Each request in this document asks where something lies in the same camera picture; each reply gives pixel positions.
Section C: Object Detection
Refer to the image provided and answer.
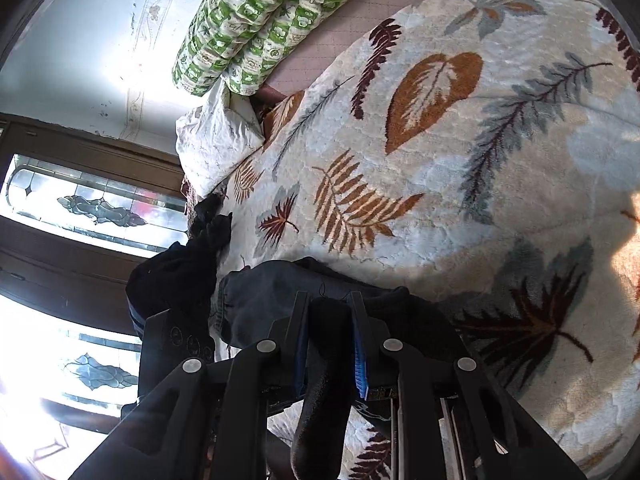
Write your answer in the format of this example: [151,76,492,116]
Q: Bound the wooden door with stained glass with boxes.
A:
[0,112,193,466]

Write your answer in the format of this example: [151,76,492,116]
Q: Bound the white leaf print pillow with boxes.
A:
[175,80,266,199]

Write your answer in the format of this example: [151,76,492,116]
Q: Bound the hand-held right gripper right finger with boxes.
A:
[349,290,589,480]

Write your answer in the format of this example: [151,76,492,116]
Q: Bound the green checked folded quilt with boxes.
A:
[171,0,391,97]

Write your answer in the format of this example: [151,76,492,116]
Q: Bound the pink quilted bed sheet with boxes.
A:
[260,0,521,106]

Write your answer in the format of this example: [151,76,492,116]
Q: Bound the dark cloth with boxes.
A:
[125,195,234,346]

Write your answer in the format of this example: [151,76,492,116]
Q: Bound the leaf print fleece blanket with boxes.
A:
[215,0,640,480]

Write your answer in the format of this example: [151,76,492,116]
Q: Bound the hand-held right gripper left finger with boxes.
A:
[70,290,312,480]

